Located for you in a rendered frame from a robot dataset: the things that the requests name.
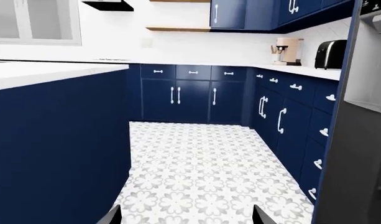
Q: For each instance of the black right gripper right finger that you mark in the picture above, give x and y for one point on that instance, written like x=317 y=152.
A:
x=261 y=215

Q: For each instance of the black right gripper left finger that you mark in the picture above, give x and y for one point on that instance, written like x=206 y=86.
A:
x=113 y=215

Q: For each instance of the navy blue kitchen island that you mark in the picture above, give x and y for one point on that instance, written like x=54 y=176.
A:
x=53 y=130

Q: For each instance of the navy blue base cabinets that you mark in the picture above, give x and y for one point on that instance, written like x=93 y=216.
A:
x=240 y=102

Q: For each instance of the grey refrigerator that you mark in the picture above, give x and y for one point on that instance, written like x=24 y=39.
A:
x=358 y=116

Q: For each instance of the flat cooktop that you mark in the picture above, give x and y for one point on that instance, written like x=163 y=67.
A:
x=111 y=59

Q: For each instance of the white utensil holder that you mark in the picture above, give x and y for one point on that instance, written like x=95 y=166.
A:
x=275 y=56

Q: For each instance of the beige coffee machine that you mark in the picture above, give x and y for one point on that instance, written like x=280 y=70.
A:
x=288 y=51

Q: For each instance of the black toaster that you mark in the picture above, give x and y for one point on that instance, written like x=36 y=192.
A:
x=330 y=54

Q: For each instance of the white framed window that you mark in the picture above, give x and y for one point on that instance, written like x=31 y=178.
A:
x=34 y=22

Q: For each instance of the black range hood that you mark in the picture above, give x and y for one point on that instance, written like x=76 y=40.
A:
x=111 y=4

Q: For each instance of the white wall outlet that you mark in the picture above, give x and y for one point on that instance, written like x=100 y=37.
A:
x=146 y=43

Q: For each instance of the wooden wall shelf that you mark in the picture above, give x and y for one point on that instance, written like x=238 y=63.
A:
x=177 y=29

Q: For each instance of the navy blue wall cabinets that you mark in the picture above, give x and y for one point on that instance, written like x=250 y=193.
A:
x=271 y=12

